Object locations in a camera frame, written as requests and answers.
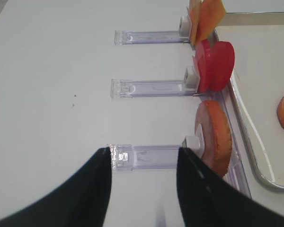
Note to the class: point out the rear orange cheese slice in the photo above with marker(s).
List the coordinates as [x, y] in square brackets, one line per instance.
[194, 9]

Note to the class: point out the front orange cheese slice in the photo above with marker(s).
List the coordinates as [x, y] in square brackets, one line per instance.
[211, 13]

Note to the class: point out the red tomato slice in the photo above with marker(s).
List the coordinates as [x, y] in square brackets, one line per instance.
[223, 58]
[203, 64]

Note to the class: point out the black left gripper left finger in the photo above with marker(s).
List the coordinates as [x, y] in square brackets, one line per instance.
[81, 201]

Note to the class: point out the front red tomato slice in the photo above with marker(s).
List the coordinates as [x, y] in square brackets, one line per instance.
[223, 58]

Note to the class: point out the orange cheese slice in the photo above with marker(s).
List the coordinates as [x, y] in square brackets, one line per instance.
[211, 13]
[194, 9]

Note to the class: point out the clear rack near rail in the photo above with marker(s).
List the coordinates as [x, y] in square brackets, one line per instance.
[128, 157]

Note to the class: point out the white metal tray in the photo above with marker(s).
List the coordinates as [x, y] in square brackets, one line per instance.
[257, 86]

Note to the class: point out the rear red tomato slice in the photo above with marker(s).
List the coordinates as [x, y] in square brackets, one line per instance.
[203, 64]

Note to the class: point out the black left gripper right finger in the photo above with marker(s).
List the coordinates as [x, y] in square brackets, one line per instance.
[206, 200]

